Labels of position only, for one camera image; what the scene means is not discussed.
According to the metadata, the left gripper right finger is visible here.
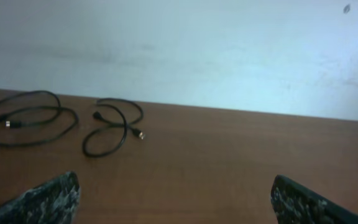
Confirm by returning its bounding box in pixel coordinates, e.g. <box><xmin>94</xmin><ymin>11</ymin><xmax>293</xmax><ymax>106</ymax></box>
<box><xmin>270</xmin><ymin>175</ymin><xmax>358</xmax><ymax>224</ymax></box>

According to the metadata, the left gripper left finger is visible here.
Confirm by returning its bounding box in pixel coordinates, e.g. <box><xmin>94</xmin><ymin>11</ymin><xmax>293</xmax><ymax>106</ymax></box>
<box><xmin>0</xmin><ymin>171</ymin><xmax>81</xmax><ymax>224</ymax></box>

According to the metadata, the black usb cable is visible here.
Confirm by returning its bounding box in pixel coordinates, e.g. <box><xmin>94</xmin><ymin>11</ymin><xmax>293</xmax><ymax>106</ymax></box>
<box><xmin>0</xmin><ymin>90</ymin><xmax>80</xmax><ymax>148</ymax></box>
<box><xmin>81</xmin><ymin>97</ymin><xmax>146</xmax><ymax>159</ymax></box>

